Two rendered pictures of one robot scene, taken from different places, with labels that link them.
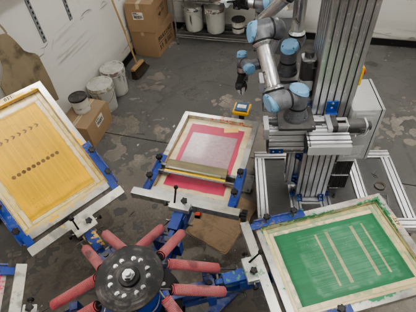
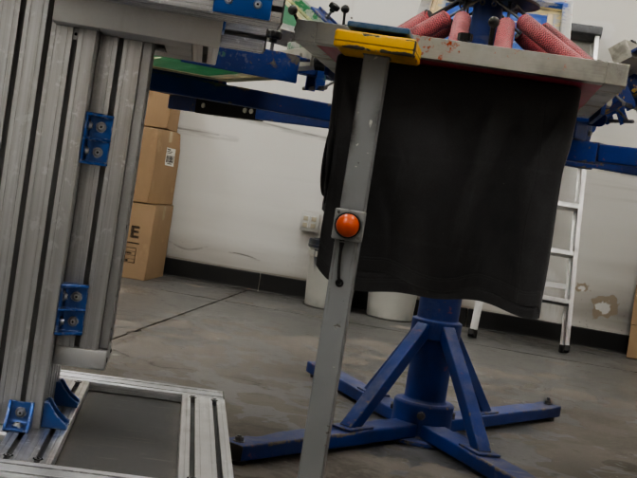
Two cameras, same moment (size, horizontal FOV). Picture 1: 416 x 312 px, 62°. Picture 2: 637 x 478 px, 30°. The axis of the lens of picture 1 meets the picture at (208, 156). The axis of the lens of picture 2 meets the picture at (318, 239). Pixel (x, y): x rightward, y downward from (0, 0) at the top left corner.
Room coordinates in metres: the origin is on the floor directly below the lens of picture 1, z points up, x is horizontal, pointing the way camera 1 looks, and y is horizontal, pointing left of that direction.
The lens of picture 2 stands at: (4.00, -0.80, 0.72)
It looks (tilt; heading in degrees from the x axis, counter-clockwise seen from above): 3 degrees down; 167
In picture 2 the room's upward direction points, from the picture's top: 9 degrees clockwise
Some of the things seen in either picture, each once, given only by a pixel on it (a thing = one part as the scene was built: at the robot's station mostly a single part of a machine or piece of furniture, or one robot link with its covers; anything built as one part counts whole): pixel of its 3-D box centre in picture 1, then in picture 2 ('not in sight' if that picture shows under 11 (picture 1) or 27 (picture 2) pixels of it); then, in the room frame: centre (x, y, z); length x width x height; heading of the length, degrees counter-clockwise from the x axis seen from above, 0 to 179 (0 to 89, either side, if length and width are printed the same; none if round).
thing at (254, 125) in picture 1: (206, 155); (463, 75); (1.64, 0.01, 0.97); 0.79 x 0.58 x 0.04; 159
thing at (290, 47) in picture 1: (289, 50); not in sight; (2.12, -0.64, 1.42); 0.13 x 0.12 x 0.14; 147
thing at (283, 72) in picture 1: (287, 65); not in sight; (2.12, -0.63, 1.31); 0.15 x 0.15 x 0.10
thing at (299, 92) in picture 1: (297, 95); not in sight; (1.62, -0.57, 1.42); 0.13 x 0.12 x 0.14; 104
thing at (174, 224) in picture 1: (177, 218); not in sight; (1.12, 0.21, 1.02); 0.17 x 0.06 x 0.05; 159
